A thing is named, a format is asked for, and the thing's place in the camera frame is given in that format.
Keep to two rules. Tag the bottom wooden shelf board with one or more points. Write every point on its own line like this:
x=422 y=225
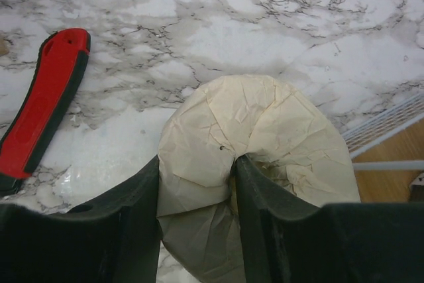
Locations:
x=392 y=174

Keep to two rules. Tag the red utility knife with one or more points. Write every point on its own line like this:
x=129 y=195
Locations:
x=62 y=60

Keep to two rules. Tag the cream roll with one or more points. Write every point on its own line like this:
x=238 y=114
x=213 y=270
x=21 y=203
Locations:
x=255 y=115

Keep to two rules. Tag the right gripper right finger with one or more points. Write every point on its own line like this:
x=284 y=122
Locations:
x=286 y=239

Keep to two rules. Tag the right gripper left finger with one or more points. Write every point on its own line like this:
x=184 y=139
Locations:
x=111 y=238

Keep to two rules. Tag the white wire shelf rack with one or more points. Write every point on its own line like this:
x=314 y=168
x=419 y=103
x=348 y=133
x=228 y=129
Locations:
x=382 y=127

